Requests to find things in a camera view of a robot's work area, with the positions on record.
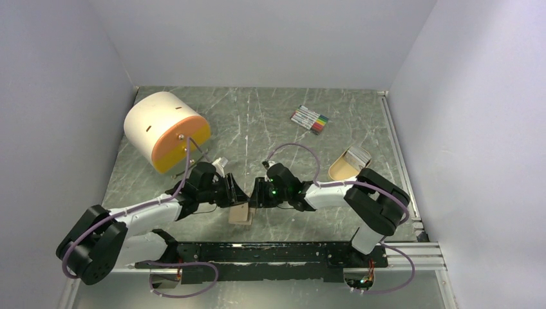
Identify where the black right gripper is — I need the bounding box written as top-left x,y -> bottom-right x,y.
245,177 -> 290,209

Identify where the stack of cards in tray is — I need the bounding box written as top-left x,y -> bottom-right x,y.
343,145 -> 372,171

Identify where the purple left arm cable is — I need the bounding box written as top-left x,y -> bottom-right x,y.
61,136 -> 210,280

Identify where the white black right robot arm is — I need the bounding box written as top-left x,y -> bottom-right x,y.
249,162 -> 410,267

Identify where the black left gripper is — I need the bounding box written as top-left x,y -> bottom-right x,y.
198,173 -> 251,209

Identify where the beige oval plastic tray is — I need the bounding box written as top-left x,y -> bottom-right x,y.
328,149 -> 361,181

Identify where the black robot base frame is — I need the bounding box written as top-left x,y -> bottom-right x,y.
158,239 -> 388,284

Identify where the round pink yellow drawer box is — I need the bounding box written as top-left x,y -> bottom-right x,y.
124,91 -> 211,176

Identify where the aluminium table edge rail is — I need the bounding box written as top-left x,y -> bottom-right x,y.
377,91 -> 458,308

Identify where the pack of coloured marker pens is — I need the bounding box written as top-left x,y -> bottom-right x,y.
290,105 -> 329,135

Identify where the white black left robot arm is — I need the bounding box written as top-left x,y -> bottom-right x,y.
55,162 -> 249,285

